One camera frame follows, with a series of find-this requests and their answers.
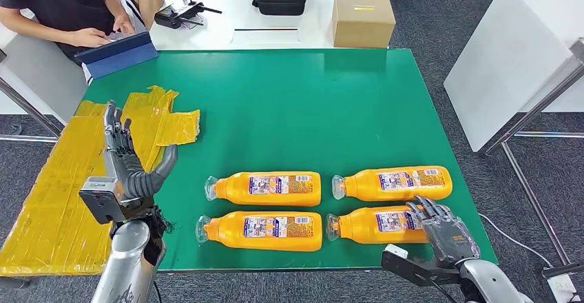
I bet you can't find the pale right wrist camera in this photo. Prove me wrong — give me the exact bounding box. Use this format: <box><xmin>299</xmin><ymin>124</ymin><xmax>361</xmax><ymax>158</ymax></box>
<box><xmin>381</xmin><ymin>244</ymin><xmax>461</xmax><ymax>288</ymax></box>

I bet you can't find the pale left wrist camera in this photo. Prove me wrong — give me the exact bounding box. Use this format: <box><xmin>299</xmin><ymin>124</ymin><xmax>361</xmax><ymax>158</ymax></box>
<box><xmin>78</xmin><ymin>176</ymin><xmax>122</xmax><ymax>225</ymax></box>

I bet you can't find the metal stand frame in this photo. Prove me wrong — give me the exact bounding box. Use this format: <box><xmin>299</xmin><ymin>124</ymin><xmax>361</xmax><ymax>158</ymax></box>
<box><xmin>482</xmin><ymin>36</ymin><xmax>584</xmax><ymax>280</ymax></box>

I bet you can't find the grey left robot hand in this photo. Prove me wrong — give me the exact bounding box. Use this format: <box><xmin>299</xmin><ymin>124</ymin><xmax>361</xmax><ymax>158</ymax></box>
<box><xmin>102</xmin><ymin>101</ymin><xmax>179</xmax><ymax>199</ymax></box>

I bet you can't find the white power strip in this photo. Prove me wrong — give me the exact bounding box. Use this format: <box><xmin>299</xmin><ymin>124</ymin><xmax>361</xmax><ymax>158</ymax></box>
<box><xmin>546</xmin><ymin>273</ymin><xmax>583</xmax><ymax>303</ymax></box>

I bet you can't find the white desk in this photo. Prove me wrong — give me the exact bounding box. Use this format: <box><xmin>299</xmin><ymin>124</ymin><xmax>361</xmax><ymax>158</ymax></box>
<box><xmin>0</xmin><ymin>8</ymin><xmax>87</xmax><ymax>124</ymax></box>

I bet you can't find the black remote controller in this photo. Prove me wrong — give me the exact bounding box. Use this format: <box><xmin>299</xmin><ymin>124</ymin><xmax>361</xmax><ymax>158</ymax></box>
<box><xmin>154</xmin><ymin>0</ymin><xmax>223</xmax><ymax>30</ymax></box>

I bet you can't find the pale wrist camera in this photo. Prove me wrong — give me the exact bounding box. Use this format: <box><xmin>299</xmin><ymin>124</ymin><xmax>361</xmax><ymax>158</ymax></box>
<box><xmin>381</xmin><ymin>244</ymin><xmax>461</xmax><ymax>288</ymax></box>
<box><xmin>78</xmin><ymin>176</ymin><xmax>122</xmax><ymax>225</ymax></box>

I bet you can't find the metal table leg frame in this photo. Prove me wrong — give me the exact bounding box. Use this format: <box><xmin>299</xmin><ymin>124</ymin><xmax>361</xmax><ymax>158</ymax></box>
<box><xmin>0</xmin><ymin>77</ymin><xmax>63</xmax><ymax>143</ymax></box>

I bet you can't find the green table mat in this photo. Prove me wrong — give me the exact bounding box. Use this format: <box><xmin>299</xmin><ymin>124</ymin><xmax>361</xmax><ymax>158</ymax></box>
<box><xmin>82</xmin><ymin>48</ymin><xmax>499</xmax><ymax>272</ymax></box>

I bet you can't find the yellow taped plastic sheet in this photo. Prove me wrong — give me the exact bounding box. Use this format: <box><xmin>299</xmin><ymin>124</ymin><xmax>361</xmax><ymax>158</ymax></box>
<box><xmin>0</xmin><ymin>84</ymin><xmax>200</xmax><ymax>278</ymax></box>

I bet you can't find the blue tablet case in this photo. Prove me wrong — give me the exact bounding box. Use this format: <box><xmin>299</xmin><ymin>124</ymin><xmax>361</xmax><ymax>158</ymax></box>
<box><xmin>74</xmin><ymin>30</ymin><xmax>159</xmax><ymax>79</ymax></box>

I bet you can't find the orange detergent bottle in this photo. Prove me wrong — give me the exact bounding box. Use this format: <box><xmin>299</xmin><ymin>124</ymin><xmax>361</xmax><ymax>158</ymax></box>
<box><xmin>204</xmin><ymin>171</ymin><xmax>322</xmax><ymax>207</ymax></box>
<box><xmin>195</xmin><ymin>211</ymin><xmax>323</xmax><ymax>253</ymax></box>
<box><xmin>325</xmin><ymin>205</ymin><xmax>430</xmax><ymax>246</ymax></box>
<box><xmin>331</xmin><ymin>165</ymin><xmax>453</xmax><ymax>202</ymax></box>

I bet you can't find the large white table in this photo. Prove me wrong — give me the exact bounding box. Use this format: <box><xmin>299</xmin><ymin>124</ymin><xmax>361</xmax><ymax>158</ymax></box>
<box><xmin>443</xmin><ymin>0</ymin><xmax>584</xmax><ymax>153</ymax></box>

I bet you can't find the white floor cable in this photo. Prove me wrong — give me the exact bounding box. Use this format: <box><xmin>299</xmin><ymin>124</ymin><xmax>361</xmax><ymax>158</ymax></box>
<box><xmin>478</xmin><ymin>213</ymin><xmax>554</xmax><ymax>268</ymax></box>

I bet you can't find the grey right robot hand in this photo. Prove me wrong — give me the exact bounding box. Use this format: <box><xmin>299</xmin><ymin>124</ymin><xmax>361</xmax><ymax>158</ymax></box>
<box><xmin>406</xmin><ymin>195</ymin><xmax>481</xmax><ymax>270</ymax></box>

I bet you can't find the brown cardboard box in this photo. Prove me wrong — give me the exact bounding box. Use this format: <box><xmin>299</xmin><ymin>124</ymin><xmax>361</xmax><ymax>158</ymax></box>
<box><xmin>331</xmin><ymin>0</ymin><xmax>397</xmax><ymax>49</ymax></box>

